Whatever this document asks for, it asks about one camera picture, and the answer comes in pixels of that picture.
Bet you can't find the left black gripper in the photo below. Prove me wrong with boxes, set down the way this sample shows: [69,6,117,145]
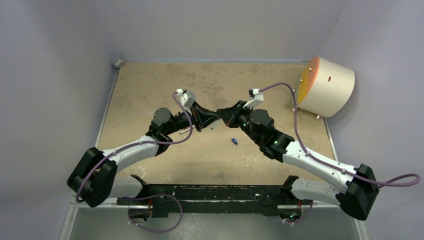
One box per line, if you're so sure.
[165,101,220,136]

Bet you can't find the white pen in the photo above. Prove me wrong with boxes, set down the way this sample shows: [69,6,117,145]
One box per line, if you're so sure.
[210,120,220,130]
[179,127,196,135]

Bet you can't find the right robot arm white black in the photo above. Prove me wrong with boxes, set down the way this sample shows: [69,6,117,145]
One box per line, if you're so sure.
[216,101,380,221]

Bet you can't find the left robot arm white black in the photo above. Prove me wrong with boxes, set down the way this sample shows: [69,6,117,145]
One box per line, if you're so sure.
[66,103,220,208]

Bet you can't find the blue pen cap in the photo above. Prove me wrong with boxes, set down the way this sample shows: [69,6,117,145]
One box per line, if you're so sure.
[231,137,238,145]

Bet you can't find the cream cylindrical drum toy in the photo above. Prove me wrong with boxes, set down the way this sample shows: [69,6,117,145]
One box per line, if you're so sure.
[293,56,355,119]

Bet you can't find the tape roll in corner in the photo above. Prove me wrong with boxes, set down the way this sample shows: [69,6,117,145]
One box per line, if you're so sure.
[111,56,125,69]

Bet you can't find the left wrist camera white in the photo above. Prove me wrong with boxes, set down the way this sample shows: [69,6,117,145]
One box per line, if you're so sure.
[176,89,196,113]

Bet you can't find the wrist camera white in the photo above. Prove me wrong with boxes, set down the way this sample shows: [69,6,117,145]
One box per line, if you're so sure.
[243,88,264,110]
[176,89,196,113]

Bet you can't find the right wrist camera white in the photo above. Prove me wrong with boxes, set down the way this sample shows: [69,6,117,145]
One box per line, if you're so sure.
[243,88,264,110]

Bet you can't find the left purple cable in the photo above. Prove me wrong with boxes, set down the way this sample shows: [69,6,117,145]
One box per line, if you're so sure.
[75,91,194,204]

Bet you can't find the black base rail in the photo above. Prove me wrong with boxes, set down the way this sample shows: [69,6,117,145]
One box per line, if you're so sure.
[117,176,296,218]

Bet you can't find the aluminium frame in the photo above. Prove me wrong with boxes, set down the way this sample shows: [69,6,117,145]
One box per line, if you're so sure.
[60,62,369,240]

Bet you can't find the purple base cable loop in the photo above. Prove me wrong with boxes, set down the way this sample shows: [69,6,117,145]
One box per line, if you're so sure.
[127,193,185,233]

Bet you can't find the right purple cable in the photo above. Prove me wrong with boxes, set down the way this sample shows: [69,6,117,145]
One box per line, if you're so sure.
[258,82,422,188]

